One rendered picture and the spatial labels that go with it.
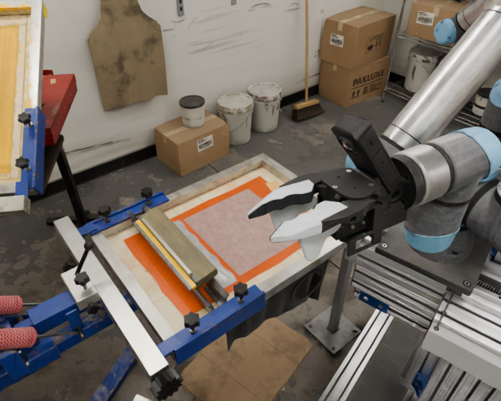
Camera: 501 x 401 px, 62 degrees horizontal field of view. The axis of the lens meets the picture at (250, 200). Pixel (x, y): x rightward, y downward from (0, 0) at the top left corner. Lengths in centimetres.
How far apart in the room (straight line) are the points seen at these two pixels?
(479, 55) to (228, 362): 185
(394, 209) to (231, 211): 107
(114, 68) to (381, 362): 247
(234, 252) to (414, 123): 85
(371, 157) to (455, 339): 65
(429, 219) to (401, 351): 155
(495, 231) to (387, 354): 131
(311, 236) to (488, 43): 45
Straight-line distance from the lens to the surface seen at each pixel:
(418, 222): 68
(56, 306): 128
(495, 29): 78
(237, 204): 160
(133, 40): 321
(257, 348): 230
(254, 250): 143
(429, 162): 57
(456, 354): 108
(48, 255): 301
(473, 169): 62
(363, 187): 50
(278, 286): 129
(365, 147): 48
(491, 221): 93
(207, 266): 124
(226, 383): 221
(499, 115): 142
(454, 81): 75
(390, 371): 211
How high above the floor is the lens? 198
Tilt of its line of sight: 39 degrees down
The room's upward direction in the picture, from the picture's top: straight up
